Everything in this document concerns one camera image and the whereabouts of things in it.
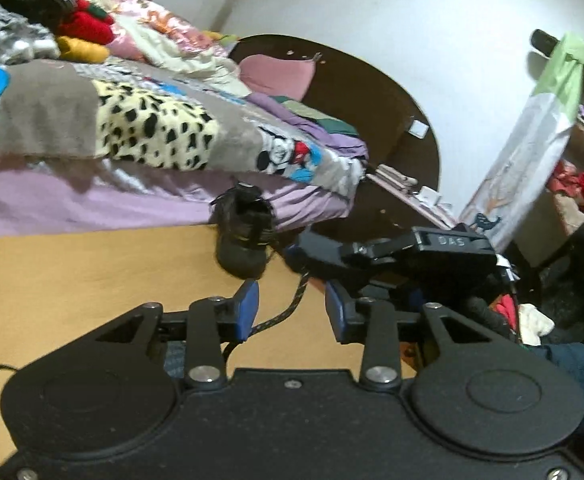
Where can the purple bed sheet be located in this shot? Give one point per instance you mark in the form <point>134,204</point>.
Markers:
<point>73,196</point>

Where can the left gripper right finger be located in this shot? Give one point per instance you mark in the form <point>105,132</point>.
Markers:
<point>373,324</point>

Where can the cartoon patchwork blanket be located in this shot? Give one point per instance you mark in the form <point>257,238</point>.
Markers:
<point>54,109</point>

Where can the black sneaker far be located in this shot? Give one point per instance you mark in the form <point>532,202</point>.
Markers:
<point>245,223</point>

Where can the dark wooden headboard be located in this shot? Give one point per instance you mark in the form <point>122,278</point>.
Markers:
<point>350,89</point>

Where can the dark wooden nightstand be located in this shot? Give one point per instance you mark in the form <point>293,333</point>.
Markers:
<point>379,212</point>

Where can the pink pillow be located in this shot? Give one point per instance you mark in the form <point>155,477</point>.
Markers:
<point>278,76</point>

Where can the folded yellow garment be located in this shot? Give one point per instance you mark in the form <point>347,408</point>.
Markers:
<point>81,51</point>

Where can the folded purple blanket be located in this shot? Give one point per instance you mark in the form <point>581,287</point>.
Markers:
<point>332,132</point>

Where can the floral cream quilt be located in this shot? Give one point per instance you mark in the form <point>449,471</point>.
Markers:
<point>145,31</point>

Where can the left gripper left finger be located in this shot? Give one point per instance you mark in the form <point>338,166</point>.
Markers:
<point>214,321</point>

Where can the folded red clothes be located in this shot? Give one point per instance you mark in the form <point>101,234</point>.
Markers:
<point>88,22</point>

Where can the deer print curtain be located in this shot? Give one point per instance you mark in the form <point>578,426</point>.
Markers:
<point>536,143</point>

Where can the folded grey striped clothes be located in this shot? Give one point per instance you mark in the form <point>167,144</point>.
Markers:
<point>22,41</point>

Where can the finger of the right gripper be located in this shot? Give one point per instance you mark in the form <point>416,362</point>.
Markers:
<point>319,256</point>

